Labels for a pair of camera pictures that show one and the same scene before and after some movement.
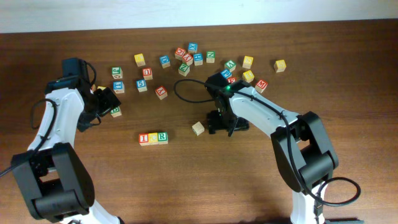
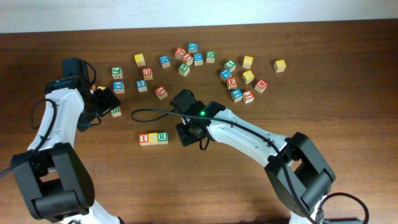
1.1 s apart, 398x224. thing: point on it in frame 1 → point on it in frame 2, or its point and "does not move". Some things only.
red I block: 143,139 does not move
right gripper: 214,123 → 185,136
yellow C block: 153,137 does not move
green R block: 163,137 does not move
